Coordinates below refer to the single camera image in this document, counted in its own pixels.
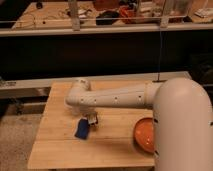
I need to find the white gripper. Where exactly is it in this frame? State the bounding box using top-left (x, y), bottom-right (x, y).
top-left (79, 106), bottom-right (98, 125)

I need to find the blue eraser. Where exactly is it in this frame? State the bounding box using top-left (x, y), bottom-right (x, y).
top-left (75, 119), bottom-right (89, 140)

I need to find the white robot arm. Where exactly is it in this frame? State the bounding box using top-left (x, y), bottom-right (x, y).
top-left (65, 78), bottom-right (213, 171)

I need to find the wooden board table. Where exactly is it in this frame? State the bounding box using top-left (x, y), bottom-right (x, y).
top-left (28, 82), bottom-right (154, 169)

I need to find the orange bowl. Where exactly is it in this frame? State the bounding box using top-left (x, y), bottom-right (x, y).
top-left (134, 118), bottom-right (154, 154)

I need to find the black object on shelf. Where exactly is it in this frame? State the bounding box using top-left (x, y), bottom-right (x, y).
top-left (96, 11), bottom-right (119, 25)

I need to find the orange object on shelf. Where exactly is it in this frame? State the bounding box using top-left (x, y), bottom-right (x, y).
top-left (119, 6), bottom-right (136, 24)

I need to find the grey metal rail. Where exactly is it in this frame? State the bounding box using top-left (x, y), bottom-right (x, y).
top-left (0, 71), bottom-right (190, 99)

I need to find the vertical black cable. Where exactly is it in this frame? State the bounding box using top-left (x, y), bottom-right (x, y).
top-left (156, 27), bottom-right (164, 83)

